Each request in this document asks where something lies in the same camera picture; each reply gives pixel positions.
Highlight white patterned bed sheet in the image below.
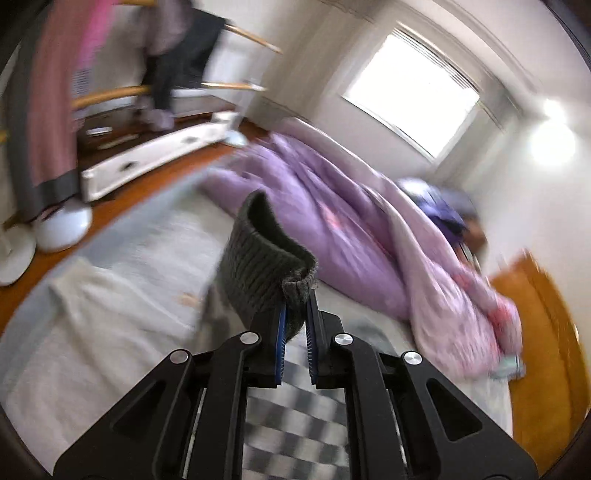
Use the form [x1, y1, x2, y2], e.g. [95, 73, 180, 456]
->
[0, 161, 514, 476]

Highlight white jacket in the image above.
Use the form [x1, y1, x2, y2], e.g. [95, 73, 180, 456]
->
[1, 259, 212, 471]

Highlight dark hooded jacket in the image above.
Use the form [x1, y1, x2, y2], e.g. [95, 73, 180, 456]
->
[134, 1, 226, 132]

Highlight wooden headboard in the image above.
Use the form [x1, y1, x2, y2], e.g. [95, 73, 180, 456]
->
[491, 252, 590, 475]

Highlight light blue striped pillow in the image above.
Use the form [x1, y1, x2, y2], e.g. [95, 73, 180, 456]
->
[490, 355, 526, 381]

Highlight wooden clothes rack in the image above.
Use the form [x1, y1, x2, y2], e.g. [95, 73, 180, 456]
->
[0, 0, 283, 144]

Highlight purple pink duvet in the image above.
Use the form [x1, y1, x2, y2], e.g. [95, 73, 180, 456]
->
[202, 132, 523, 379]

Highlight pink grey towel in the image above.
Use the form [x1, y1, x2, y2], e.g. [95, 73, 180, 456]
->
[1, 1, 116, 222]

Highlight window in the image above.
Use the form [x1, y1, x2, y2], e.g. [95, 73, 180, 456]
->
[344, 29, 480, 160]

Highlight white round lamp base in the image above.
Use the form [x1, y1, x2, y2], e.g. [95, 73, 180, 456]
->
[32, 198, 92, 253]

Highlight white tv cabinet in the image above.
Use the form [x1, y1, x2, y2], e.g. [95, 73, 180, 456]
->
[80, 111, 238, 203]

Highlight grey white checkered sweater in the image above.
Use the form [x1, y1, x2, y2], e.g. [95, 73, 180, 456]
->
[197, 192, 349, 479]

